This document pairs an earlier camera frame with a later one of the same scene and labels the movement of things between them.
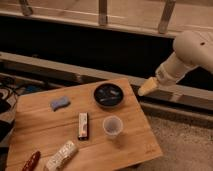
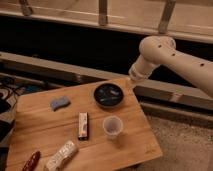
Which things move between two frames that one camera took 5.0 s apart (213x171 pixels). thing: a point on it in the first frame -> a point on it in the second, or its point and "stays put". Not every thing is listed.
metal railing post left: (26, 9) stays put
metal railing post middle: (102, 9) stays put
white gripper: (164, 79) -> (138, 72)
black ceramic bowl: (108, 95) stays put
